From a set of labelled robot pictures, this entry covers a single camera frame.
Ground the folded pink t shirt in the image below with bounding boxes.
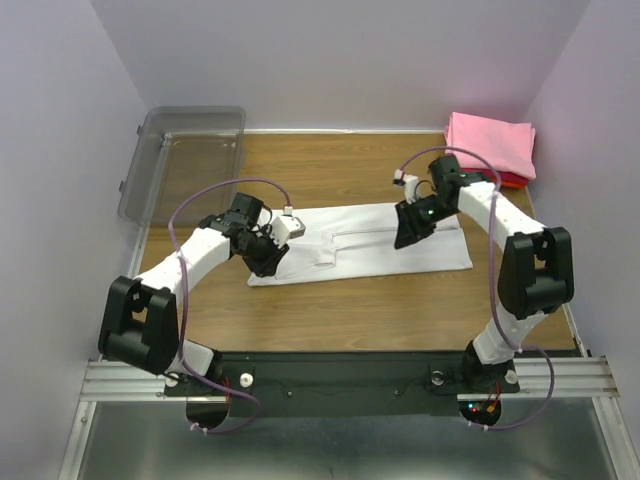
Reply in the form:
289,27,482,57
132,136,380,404
445,112,536,181

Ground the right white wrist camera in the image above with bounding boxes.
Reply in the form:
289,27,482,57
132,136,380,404
392,169,424,205

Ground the folded orange t shirt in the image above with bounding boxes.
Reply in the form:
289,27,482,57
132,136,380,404
501,181,527,189

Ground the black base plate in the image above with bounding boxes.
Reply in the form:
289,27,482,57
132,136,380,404
164,350,521,420

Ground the white t shirt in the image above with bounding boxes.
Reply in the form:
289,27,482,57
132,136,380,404
248,203,473,287

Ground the clear plastic bin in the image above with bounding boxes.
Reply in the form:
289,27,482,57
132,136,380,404
118,106,246,227

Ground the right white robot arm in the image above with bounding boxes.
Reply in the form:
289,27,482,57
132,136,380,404
393,149,575,392

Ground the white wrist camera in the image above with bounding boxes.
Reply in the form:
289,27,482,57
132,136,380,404
269,206,306,247
392,169,424,205

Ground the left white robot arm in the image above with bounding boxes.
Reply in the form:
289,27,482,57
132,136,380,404
98,193,305,393

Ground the folded red t shirt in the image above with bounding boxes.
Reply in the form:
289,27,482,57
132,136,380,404
499,171,530,186

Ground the aluminium frame rail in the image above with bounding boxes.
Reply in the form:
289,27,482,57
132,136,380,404
57,224,621,480

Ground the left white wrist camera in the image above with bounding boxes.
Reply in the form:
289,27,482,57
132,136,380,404
269,206,306,247

